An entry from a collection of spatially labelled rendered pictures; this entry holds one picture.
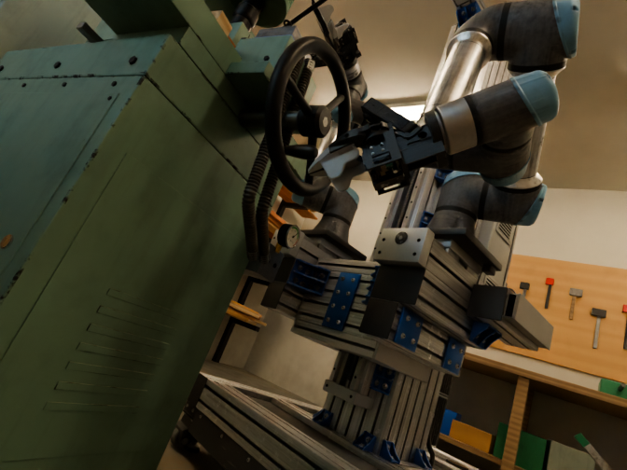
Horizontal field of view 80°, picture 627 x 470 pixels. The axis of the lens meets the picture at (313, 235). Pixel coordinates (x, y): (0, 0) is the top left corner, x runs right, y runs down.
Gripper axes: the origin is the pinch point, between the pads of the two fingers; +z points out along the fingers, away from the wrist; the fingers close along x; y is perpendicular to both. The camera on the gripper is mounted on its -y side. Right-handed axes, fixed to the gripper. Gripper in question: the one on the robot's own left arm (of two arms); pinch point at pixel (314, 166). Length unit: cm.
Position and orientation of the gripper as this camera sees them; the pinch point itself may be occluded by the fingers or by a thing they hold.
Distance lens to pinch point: 64.1
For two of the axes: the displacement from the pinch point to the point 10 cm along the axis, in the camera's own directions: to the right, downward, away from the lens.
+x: 3.8, 4.5, 8.1
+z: -9.2, 2.9, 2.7
